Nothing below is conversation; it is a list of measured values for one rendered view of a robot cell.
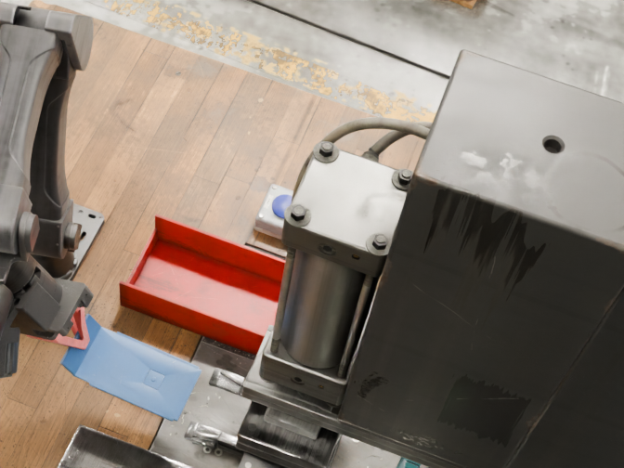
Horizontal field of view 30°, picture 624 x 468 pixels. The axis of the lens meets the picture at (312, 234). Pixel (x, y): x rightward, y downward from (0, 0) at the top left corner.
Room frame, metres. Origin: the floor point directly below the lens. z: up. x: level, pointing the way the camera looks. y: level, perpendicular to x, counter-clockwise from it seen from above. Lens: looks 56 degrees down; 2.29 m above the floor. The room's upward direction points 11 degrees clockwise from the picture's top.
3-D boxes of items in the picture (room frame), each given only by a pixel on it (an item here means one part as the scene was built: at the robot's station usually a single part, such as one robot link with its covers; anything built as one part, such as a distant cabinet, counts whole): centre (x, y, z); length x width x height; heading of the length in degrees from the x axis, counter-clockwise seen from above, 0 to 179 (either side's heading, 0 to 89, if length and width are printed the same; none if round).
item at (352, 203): (0.57, -0.03, 1.37); 0.11 x 0.09 x 0.30; 170
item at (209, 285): (0.79, 0.10, 0.93); 0.25 x 0.12 x 0.06; 80
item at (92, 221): (0.79, 0.34, 0.94); 0.20 x 0.07 x 0.08; 170
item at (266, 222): (0.94, 0.04, 0.90); 0.07 x 0.07 x 0.06; 80
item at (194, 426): (0.55, 0.06, 0.98); 0.07 x 0.02 x 0.01; 80
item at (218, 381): (0.63, 0.05, 0.98); 0.07 x 0.02 x 0.01; 80
